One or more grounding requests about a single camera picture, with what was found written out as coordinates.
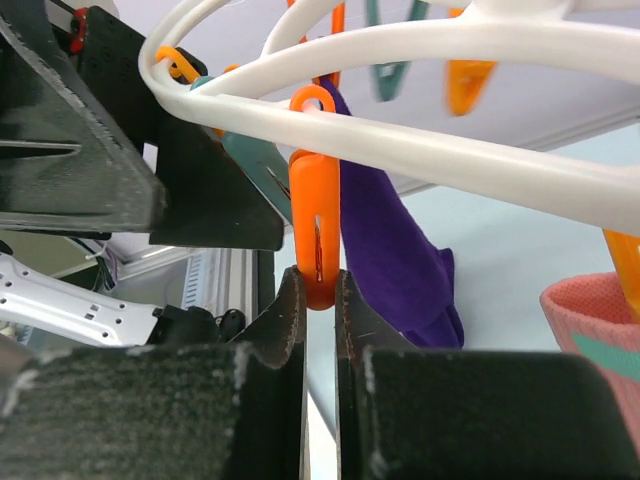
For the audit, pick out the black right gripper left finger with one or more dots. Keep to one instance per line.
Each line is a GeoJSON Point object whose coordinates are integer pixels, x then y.
{"type": "Point", "coordinates": [202, 411]}

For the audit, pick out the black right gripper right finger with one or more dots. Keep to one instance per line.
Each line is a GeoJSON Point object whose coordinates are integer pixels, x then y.
{"type": "Point", "coordinates": [410, 413]}

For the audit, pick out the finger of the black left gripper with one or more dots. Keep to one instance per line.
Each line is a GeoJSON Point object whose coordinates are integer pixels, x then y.
{"type": "Point", "coordinates": [65, 163]}
{"type": "Point", "coordinates": [210, 201]}

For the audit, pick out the orange clothes peg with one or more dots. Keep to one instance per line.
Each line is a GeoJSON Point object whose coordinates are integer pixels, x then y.
{"type": "Point", "coordinates": [314, 180]}

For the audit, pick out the pink patterned sock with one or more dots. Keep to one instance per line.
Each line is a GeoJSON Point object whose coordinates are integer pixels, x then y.
{"type": "Point", "coordinates": [589, 316]}

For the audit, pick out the white oval clip hanger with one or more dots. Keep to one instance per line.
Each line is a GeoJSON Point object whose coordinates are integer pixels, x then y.
{"type": "Point", "coordinates": [521, 32]}

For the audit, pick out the purple sock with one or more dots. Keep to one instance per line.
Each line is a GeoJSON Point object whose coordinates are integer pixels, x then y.
{"type": "Point", "coordinates": [401, 275]}

